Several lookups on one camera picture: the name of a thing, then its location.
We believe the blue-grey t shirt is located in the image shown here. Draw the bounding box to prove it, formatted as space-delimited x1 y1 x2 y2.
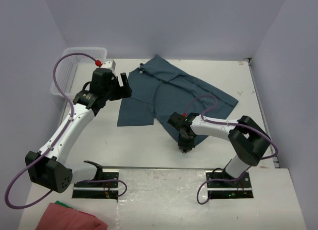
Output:
117 55 238 141

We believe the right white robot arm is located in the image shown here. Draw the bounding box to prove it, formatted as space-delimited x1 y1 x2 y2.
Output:
168 112 271 179

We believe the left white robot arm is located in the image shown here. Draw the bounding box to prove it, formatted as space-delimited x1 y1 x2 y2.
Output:
25 68 132 193

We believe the folded green t shirt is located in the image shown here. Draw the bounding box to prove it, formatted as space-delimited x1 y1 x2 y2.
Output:
54 201 73 209

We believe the folded pink t shirt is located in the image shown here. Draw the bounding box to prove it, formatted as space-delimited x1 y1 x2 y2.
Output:
36 203 108 230

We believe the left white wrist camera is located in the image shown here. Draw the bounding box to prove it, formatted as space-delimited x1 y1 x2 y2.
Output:
101 59 116 73

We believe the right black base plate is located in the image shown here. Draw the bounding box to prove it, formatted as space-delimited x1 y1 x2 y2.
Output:
207 173 254 200

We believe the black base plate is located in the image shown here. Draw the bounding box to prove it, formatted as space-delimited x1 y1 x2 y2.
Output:
207 173 254 200
72 181 119 200

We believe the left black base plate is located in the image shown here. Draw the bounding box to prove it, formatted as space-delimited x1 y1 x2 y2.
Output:
72 181 119 200

